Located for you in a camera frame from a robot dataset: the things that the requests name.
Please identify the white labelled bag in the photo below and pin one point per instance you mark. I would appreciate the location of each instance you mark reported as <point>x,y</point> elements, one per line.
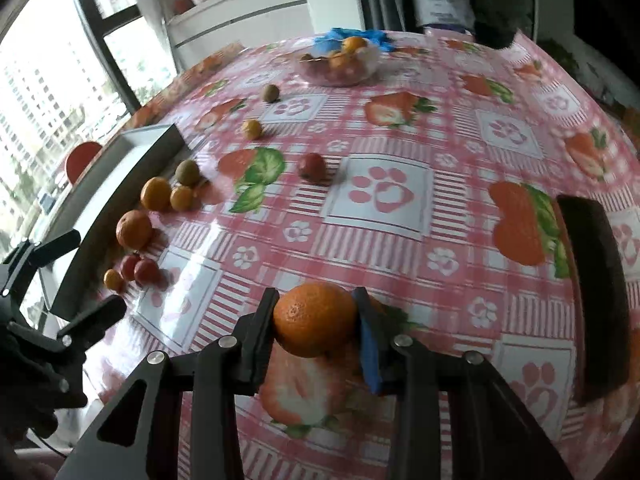
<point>440,0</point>

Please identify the dark box with white inside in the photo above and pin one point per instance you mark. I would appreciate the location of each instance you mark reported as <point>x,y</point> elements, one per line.
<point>100,240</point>

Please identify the dark brown tray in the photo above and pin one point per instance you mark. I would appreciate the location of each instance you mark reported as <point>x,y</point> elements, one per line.
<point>600,300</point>

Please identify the small far kiwi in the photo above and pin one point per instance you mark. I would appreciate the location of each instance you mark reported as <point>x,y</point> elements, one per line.
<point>270,93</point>

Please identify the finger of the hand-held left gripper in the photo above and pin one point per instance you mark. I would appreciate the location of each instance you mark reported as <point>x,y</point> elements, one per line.
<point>95,317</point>
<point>47,255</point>

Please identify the red cherry tomato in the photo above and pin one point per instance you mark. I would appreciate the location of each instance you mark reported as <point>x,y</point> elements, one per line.
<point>128,266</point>
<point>148,272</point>
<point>312,166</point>

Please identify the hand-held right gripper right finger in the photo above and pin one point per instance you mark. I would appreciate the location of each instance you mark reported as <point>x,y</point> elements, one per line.
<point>371,350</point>

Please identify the white cabinet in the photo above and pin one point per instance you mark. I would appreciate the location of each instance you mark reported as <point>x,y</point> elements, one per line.
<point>225,25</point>

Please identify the blue disposable gloves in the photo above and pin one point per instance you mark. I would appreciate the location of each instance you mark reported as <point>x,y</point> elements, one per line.
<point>381,40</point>

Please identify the small orange kumquat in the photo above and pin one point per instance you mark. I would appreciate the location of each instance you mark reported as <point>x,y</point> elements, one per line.
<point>252,129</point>
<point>113,280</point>

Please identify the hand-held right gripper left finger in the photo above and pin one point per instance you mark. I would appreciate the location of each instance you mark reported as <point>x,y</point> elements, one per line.
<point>260,331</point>

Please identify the pink strawberry print tablecloth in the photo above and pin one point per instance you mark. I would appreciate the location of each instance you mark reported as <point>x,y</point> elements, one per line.
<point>400,260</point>

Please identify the clear plastic container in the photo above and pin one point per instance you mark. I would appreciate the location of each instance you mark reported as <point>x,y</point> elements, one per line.
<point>375,61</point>

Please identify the small red jar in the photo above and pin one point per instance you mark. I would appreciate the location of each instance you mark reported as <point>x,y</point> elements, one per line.
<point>182,5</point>

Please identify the black window frame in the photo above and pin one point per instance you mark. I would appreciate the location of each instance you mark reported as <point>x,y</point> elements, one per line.
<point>95,25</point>

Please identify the red chair back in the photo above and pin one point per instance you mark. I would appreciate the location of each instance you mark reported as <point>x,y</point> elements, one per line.
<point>80,160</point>

